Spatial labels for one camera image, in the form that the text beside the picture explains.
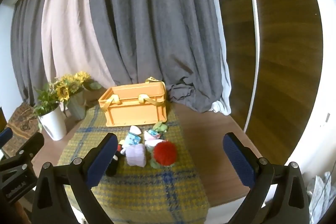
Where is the mickey mouse plush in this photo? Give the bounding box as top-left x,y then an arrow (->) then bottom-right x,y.
105,144 -> 123,177

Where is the orange plastic crate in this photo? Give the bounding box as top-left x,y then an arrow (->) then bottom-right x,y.
98,77 -> 167,127

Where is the grey curtain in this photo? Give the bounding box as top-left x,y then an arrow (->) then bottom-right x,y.
11,0 -> 231,115

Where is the yellow blue plaid mat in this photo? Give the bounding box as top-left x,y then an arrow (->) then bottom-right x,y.
58,106 -> 210,223

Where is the red fluffy pompom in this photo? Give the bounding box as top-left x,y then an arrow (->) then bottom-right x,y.
150,141 -> 178,169

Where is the white sheer curtain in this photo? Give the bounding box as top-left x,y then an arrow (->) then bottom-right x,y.
41,0 -> 115,88

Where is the green leafy plant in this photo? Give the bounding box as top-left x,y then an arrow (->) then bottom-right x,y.
34,83 -> 59,117

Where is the green plush toy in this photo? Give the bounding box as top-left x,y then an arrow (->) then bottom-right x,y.
152,122 -> 168,132

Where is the sunflower bouquet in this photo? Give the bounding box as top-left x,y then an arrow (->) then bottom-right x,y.
49,71 -> 102,110

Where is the crumpled grey cloth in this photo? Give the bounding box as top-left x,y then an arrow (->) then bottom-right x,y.
306,171 -> 335,224

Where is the lilac towel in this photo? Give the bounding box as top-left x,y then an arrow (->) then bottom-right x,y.
125,143 -> 146,168

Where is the grey green vase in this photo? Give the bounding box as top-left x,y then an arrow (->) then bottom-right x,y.
67,91 -> 86,121

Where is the patterned brown rug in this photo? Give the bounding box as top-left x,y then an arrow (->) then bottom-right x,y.
2,102 -> 40,157

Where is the white cloth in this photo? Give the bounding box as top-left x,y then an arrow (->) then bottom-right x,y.
129,126 -> 142,135

